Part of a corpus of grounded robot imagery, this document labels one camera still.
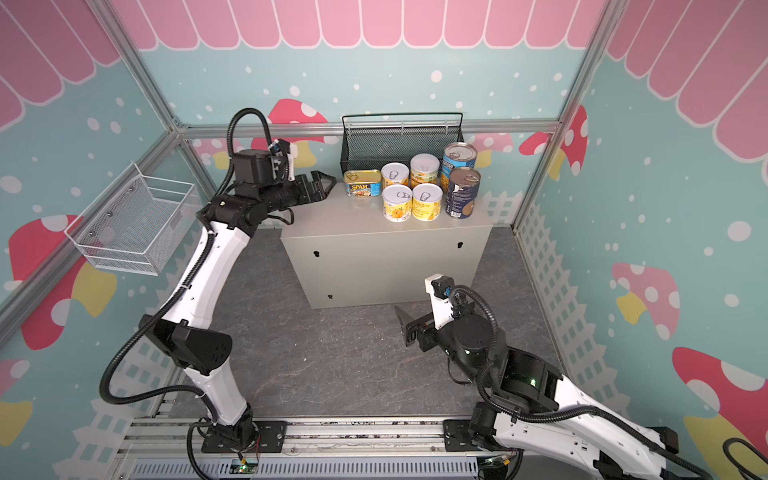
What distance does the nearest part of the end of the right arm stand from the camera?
20.6 inches

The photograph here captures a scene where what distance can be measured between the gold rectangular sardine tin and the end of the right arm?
0.39m

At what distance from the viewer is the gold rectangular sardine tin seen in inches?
31.1
